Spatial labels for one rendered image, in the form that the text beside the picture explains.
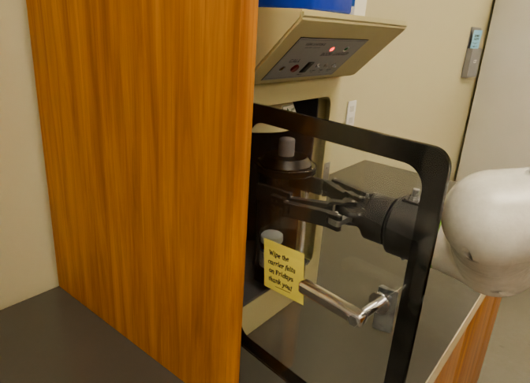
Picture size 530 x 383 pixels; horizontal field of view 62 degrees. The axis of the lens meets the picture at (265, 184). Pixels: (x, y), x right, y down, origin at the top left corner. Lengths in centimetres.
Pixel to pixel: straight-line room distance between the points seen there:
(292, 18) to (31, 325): 72
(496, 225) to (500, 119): 317
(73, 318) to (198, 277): 37
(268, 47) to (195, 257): 30
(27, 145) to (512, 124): 323
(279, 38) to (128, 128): 26
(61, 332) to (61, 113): 40
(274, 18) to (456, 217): 31
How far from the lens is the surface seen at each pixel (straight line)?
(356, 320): 49
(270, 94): 70
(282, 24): 56
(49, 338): 92
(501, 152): 369
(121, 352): 85
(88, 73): 75
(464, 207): 51
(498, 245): 51
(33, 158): 97
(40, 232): 103
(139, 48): 63
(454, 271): 65
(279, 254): 62
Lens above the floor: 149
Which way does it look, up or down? 20 degrees down
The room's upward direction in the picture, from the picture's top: 4 degrees clockwise
